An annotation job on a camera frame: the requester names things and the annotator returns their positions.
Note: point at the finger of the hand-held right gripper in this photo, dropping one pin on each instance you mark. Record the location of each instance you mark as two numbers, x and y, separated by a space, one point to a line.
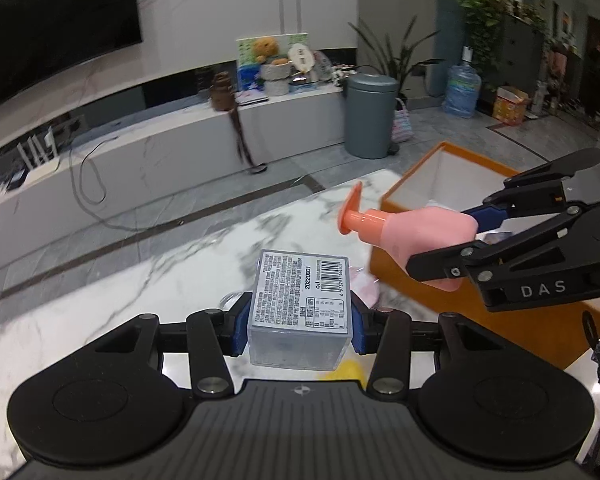
445 262
487 216

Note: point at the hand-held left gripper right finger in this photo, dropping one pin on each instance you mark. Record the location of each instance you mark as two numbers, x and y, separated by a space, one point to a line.
358 330

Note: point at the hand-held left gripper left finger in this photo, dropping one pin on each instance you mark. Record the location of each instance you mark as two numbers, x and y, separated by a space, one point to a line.
241 327

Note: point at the yellow bulb-shaped bottle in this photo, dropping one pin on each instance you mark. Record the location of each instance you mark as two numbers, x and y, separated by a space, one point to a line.
347 371

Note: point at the pink round compact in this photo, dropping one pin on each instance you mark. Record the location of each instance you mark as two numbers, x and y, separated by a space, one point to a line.
366 287

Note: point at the pink pump bottle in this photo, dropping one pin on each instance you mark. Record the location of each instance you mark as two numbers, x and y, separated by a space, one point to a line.
415 230

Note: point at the clear labelled box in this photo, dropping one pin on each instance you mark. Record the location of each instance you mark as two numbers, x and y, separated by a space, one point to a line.
300 300

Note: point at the orange cardboard box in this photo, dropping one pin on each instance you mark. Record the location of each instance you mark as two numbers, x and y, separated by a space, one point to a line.
505 330

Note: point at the printed cardboard box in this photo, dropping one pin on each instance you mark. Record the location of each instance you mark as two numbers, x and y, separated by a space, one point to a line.
510 107

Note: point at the pink woven bag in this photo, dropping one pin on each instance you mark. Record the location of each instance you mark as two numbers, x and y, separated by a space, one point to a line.
401 122

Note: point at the blue water bottle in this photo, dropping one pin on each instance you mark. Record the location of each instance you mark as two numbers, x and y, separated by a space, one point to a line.
461 87

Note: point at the grey pedal trash can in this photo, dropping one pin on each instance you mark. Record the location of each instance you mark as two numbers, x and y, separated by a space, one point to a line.
370 115

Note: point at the grey cabinet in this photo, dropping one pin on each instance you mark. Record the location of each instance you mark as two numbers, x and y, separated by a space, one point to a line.
525 55

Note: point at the long-leaf potted plant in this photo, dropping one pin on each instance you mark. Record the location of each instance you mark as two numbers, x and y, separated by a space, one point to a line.
395 60

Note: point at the white marble tv console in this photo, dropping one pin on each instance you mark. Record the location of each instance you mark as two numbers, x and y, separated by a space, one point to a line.
180 140

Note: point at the green vine plant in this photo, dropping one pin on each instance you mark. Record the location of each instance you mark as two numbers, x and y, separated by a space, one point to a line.
485 15

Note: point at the white round hand fan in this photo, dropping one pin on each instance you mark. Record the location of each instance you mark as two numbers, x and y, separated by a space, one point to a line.
300 57

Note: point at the stacked woven baskets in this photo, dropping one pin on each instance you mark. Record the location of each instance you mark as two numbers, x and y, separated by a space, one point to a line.
275 80

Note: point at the green picture board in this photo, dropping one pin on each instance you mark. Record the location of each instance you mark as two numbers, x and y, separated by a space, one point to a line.
245 75

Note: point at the white router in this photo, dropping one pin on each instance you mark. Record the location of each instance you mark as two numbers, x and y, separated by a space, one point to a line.
37 160

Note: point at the brown teddy bear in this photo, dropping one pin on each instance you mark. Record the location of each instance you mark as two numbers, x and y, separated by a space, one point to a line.
266 50

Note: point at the black television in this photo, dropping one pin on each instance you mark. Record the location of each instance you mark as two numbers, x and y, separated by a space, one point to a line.
55 25

